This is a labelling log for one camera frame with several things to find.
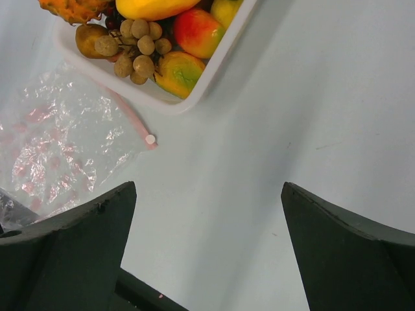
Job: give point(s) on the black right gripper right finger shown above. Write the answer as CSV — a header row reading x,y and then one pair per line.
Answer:
x,y
347,261

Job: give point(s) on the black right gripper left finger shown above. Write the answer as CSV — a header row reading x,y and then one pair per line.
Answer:
x,y
69,261

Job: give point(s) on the clear zip top bag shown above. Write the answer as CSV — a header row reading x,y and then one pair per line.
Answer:
x,y
63,137

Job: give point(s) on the brown longan bunch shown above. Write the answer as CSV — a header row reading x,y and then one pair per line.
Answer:
x,y
135,49

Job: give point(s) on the orange pineapple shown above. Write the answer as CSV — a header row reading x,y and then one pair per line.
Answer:
x,y
76,11

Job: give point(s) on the green orange mango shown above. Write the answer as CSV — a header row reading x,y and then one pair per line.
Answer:
x,y
178,72

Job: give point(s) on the brown kiwi fruit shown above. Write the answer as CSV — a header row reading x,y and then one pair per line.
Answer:
x,y
85,38

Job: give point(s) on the white plastic fruit tray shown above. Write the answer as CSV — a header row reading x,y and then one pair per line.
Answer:
x,y
150,94

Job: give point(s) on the dark purple grape bunch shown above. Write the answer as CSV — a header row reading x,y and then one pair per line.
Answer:
x,y
113,18

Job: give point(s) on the red yellow mango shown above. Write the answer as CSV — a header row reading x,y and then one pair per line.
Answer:
x,y
197,32

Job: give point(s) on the yellow green pear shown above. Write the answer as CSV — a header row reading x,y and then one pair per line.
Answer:
x,y
225,9

